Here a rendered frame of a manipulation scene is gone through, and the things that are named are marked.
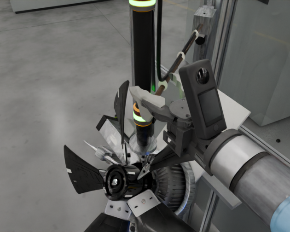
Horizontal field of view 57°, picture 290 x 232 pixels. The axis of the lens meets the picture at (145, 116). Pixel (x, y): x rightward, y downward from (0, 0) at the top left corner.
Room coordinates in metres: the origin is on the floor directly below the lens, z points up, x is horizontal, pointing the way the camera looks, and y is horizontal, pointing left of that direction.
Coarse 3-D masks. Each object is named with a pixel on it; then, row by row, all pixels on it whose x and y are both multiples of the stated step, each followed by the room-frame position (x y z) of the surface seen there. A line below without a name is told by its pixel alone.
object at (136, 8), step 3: (129, 3) 0.46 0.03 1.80; (129, 6) 0.46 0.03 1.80; (132, 6) 0.45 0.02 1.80; (135, 6) 0.44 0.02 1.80; (147, 6) 0.44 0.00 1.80; (150, 6) 0.44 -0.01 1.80; (153, 6) 0.45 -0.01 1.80; (132, 9) 0.45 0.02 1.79; (135, 9) 0.44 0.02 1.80; (138, 9) 0.44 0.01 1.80; (141, 9) 0.44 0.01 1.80; (144, 9) 0.44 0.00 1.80; (147, 9) 0.44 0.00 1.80; (150, 9) 0.44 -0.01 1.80
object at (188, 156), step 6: (174, 144) 0.56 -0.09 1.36; (162, 150) 0.58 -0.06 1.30; (168, 150) 0.54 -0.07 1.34; (156, 156) 0.58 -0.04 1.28; (162, 156) 0.53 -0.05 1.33; (168, 156) 0.52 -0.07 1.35; (174, 156) 0.50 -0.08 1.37; (186, 156) 0.48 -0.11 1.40; (156, 162) 0.52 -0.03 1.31; (162, 162) 0.50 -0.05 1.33; (168, 162) 0.49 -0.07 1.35; (174, 162) 0.48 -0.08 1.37; (180, 162) 0.47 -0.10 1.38; (150, 168) 0.51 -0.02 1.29; (156, 168) 0.50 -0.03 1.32
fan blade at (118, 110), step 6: (126, 84) 0.78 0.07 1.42; (120, 90) 0.82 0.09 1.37; (126, 90) 0.76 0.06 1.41; (120, 96) 0.79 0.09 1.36; (126, 96) 0.74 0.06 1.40; (114, 102) 0.87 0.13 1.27; (120, 102) 0.77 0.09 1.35; (114, 108) 0.87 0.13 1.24; (120, 108) 0.75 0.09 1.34; (120, 114) 0.74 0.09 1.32; (120, 120) 0.72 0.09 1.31; (120, 126) 0.71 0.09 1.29
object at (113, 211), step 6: (108, 204) 0.49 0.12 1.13; (114, 204) 0.49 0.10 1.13; (120, 204) 0.49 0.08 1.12; (126, 204) 0.49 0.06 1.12; (108, 210) 0.48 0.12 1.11; (114, 210) 0.48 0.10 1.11; (126, 210) 0.48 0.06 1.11; (114, 216) 0.47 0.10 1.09; (120, 216) 0.47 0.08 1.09; (126, 216) 0.47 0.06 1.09
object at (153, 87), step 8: (152, 16) 0.47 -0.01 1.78; (152, 24) 0.47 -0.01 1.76; (152, 32) 0.47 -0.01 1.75; (152, 40) 0.47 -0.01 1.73; (152, 48) 0.47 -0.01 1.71; (152, 56) 0.47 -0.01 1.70; (152, 64) 0.47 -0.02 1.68; (152, 72) 0.47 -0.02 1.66; (152, 80) 0.48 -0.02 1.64; (152, 88) 0.48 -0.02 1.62
